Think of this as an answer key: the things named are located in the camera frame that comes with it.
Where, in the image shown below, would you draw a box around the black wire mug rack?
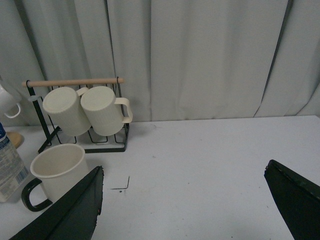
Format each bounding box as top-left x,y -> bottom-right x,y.
22,76 -> 130,154

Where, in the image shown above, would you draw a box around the grey curtain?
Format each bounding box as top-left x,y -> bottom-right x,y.
0,0 -> 320,126

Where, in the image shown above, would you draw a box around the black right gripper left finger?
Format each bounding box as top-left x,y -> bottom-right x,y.
11,166 -> 104,240

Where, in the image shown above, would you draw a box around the cream ribbed mug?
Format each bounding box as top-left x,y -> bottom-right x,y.
42,86 -> 91,137
80,86 -> 133,137

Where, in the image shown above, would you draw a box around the white ceramic mug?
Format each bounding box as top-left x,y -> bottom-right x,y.
0,80 -> 22,119

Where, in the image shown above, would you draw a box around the cream mug with black handle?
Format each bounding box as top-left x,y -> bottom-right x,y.
21,143 -> 90,212

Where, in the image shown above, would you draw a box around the cream ribbed mug left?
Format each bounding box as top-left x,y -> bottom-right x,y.
42,86 -> 91,137

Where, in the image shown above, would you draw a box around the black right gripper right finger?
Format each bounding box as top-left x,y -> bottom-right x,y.
264,159 -> 320,240

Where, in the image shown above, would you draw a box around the wooden mug tree stand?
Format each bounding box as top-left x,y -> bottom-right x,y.
7,131 -> 24,149

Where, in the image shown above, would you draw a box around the cream ribbed mug right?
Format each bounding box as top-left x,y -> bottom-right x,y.
80,86 -> 133,137

